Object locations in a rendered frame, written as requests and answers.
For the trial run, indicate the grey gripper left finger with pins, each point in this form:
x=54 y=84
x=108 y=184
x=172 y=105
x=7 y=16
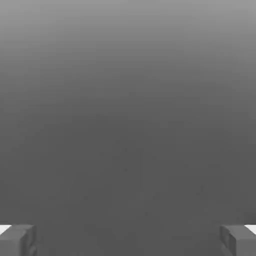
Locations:
x=14 y=242

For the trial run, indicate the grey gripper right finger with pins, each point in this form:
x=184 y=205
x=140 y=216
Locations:
x=242 y=242

